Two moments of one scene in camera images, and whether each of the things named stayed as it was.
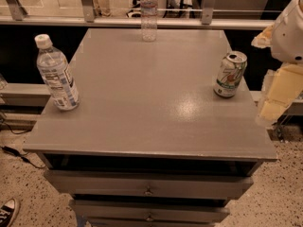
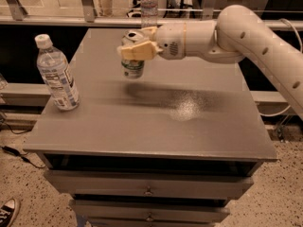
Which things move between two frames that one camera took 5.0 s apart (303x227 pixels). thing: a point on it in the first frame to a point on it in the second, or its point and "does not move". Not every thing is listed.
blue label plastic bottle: (58, 74) does not move
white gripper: (289, 37) to (169, 41)
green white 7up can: (230, 74) to (132, 69)
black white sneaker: (8, 213) does not move
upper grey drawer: (148, 183) does not move
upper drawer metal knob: (149, 192) does not move
